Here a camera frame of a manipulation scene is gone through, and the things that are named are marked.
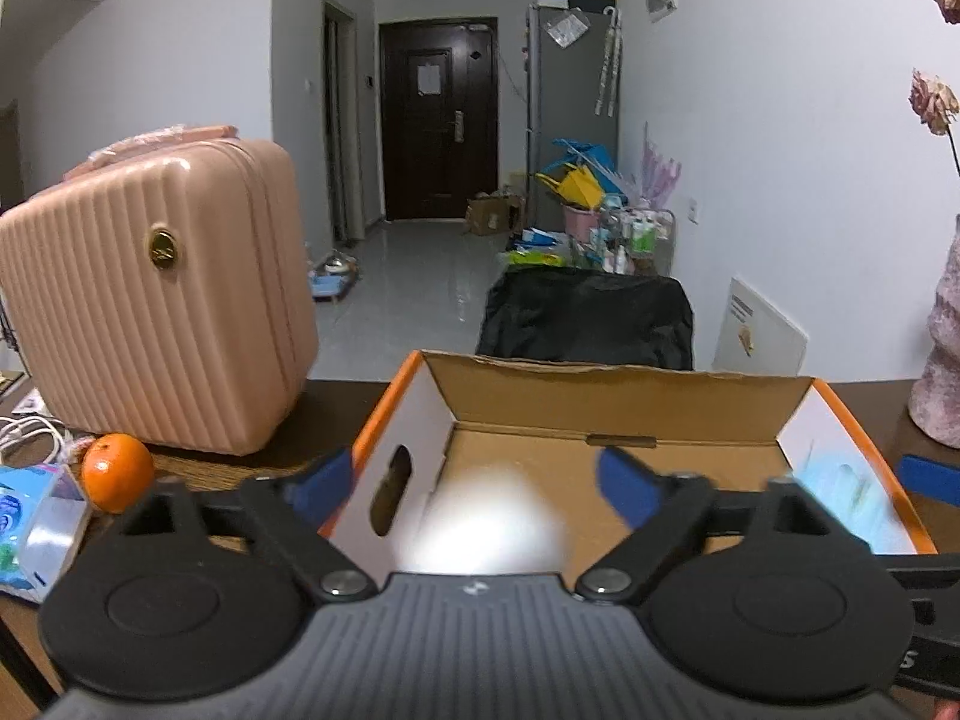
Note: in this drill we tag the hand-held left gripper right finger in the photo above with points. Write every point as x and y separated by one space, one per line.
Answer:
622 487

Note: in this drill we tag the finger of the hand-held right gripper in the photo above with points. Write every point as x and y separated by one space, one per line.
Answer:
931 481
922 571

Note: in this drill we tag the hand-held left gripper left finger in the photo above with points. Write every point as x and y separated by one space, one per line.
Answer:
324 481

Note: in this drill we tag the orange and white cardboard box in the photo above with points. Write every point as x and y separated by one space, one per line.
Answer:
600 465

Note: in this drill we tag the pink vase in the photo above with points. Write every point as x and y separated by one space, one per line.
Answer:
943 360

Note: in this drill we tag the black bag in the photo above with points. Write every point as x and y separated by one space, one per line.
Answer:
585 319

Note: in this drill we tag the blue floor tray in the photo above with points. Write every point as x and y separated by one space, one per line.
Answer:
334 281

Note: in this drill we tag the orange fruit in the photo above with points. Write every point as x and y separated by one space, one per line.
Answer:
118 474

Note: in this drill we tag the white board sign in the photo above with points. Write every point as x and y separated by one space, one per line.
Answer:
757 330

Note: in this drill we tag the pink ribbed suitcase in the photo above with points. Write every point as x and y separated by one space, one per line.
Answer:
150 315

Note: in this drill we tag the cart of bottles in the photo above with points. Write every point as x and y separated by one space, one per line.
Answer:
634 236

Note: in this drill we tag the pink bucket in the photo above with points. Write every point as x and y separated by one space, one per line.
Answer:
581 221

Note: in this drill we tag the blue tissue pack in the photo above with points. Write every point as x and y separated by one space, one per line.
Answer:
34 532

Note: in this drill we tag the brown cardboard box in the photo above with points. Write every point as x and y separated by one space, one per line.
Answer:
491 214

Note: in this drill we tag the small white box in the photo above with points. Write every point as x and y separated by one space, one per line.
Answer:
30 403

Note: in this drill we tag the purple plastic hangers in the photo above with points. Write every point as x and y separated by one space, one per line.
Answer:
660 165

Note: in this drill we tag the blue folding rack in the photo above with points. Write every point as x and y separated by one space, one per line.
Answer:
589 154

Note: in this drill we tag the dark brown entrance door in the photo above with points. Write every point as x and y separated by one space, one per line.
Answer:
439 127

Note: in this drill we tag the bunch of dried pink roses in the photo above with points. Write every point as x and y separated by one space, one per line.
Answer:
934 101

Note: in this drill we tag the grey refrigerator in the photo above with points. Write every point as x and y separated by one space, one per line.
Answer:
570 105

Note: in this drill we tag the white paper notice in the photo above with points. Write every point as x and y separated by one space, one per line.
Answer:
429 79

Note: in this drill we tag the white folded umbrella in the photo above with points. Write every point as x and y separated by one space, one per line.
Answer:
609 60

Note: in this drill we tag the clear plastic bag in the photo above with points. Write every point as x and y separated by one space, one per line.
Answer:
565 28

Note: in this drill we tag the white wall socket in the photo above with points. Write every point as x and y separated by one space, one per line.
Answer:
694 211

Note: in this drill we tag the side door frame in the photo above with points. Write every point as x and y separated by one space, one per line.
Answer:
337 120

